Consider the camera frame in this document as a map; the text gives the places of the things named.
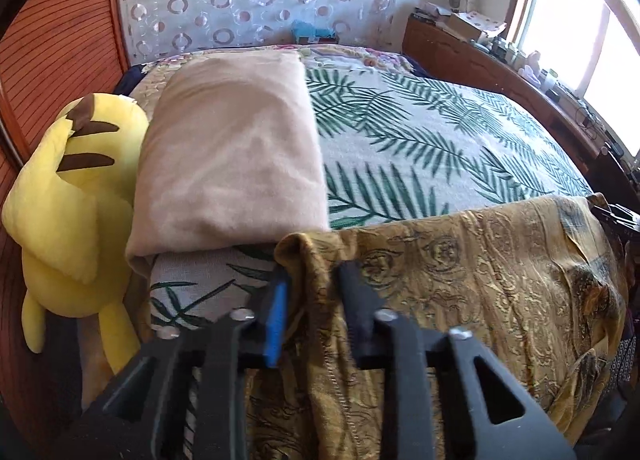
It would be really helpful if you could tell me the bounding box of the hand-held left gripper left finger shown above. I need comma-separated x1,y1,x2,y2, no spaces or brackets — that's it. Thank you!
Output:
80,265,293,460

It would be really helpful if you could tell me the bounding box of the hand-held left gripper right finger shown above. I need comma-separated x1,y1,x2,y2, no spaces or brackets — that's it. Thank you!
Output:
334,260,578,460

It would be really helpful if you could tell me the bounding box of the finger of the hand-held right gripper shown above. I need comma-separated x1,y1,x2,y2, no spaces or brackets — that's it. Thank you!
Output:
592,205,640,241

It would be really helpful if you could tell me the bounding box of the golden patterned garment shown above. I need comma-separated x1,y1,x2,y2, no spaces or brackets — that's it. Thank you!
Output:
245,195,631,460

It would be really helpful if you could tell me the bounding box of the black chair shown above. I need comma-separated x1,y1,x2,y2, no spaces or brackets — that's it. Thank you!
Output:
595,145,640,206

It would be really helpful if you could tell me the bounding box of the beige folded cloth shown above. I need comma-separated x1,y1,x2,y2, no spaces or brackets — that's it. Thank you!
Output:
125,49,331,276

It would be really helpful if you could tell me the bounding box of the green leaf-print bed sheet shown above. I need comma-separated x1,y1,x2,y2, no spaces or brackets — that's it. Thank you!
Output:
135,62,596,341

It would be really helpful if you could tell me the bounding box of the window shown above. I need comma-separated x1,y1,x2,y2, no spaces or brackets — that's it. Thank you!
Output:
505,0,640,111

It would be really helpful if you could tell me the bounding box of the yellow plush toy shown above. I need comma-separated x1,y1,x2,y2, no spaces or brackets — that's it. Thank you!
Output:
1,92,151,376

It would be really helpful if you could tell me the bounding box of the long wooden cabinet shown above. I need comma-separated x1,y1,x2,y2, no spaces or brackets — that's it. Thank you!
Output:
402,15,640,181

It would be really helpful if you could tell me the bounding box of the pink patterned cloth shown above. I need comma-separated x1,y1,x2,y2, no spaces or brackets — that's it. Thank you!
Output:
460,11,508,36

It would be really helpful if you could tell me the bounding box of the cardboard box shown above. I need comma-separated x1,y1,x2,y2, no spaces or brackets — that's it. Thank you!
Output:
447,12,488,41

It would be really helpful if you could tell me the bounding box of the floral quilt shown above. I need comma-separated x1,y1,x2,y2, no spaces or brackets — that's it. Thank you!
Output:
145,42,416,76

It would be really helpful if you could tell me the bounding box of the blue toy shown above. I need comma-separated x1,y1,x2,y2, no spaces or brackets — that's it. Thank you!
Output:
291,20,336,45

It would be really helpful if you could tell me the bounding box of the stack of books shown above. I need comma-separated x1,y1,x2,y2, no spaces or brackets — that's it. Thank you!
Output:
412,2,451,26

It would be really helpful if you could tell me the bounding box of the dark blue bed sheet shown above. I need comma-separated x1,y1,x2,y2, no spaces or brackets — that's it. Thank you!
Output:
112,62,146,96

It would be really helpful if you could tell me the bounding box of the wooden slatted wardrobe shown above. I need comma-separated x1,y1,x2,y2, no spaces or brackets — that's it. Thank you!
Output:
0,0,131,441

